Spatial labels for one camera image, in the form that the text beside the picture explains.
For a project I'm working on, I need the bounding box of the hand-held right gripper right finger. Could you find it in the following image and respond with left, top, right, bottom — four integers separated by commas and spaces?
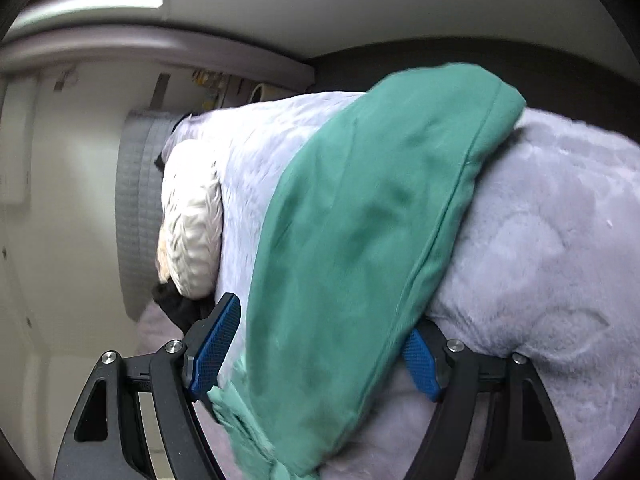
402, 322, 576, 480

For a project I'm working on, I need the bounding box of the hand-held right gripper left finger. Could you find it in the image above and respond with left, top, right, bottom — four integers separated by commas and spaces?
52, 292, 242, 480

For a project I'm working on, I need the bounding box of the green garment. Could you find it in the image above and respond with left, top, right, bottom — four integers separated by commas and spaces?
207, 62, 528, 480

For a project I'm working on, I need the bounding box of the black cloth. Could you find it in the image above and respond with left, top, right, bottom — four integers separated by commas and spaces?
151, 280, 218, 341

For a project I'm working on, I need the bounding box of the white knitted pillow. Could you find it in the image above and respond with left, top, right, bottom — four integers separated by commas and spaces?
157, 139, 224, 297

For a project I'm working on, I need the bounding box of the grey quilted cloth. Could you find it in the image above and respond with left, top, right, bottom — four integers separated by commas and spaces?
115, 107, 187, 322

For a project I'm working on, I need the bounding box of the lilac plush blanket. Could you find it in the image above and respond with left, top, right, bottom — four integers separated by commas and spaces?
135, 91, 640, 480

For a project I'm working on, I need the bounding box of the white wardrobe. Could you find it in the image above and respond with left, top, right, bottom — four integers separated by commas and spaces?
0, 25, 316, 480

